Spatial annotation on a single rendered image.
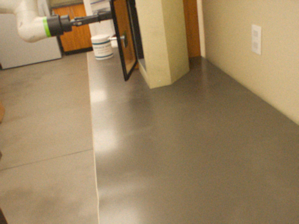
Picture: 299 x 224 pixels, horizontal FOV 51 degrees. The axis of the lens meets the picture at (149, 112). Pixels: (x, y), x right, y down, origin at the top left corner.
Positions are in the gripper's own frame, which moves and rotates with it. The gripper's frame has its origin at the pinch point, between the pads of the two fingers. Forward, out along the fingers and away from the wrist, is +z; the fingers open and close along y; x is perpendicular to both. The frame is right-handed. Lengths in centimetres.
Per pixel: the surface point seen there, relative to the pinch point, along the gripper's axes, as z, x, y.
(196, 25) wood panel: 53, 18, 30
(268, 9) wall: 57, 2, -41
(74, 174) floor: -48, 131, 74
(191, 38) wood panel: 49, 25, 30
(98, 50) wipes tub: -7, 30, 65
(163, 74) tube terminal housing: 21.8, 30.9, -6.9
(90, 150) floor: -34, 131, 108
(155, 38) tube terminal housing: 20.2, 12.7, -6.9
